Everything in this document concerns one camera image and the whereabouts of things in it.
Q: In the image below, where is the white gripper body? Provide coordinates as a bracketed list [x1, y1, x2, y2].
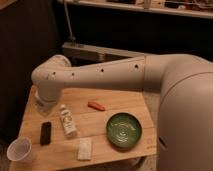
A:
[35, 93, 56, 114]

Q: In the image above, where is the orange red pepper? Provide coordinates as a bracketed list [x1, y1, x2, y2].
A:
[88, 101, 105, 111]

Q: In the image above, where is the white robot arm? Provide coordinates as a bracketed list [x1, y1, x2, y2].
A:
[32, 54, 213, 171]

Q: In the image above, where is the clear plastic cup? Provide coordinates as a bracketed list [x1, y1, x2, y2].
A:
[7, 138, 34, 163]

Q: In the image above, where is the green ceramic bowl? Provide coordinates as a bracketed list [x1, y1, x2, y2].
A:
[106, 112, 142, 149]

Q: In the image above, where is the black rectangular remote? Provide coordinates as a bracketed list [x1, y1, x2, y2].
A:
[40, 122, 52, 145]

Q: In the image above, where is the white squeeze bottle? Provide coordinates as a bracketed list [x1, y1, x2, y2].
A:
[60, 104, 77, 138]

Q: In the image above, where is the white sponge block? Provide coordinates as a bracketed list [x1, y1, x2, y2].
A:
[77, 138, 92, 161]

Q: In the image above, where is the upper wooden shelf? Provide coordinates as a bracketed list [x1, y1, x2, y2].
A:
[57, 0, 213, 19]

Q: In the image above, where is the grey metal rail beam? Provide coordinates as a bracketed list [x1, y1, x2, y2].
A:
[62, 42, 146, 62]

